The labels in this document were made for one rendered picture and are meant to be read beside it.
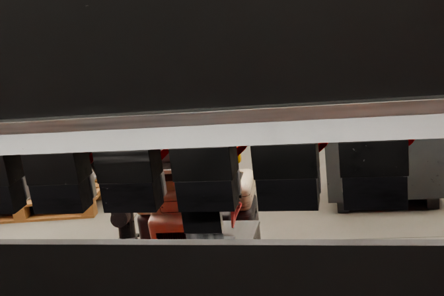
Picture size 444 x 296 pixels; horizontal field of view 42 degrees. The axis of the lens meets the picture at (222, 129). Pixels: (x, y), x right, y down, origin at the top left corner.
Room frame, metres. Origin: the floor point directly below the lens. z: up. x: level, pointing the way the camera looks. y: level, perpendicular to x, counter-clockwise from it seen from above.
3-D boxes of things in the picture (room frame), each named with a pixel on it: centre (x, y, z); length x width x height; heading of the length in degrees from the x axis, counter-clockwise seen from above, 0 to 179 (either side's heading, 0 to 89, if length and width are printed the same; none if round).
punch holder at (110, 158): (1.39, 0.24, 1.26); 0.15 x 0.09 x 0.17; 76
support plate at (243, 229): (1.49, 0.04, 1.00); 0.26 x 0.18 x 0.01; 166
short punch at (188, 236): (1.35, 0.08, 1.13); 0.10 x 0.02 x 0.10; 76
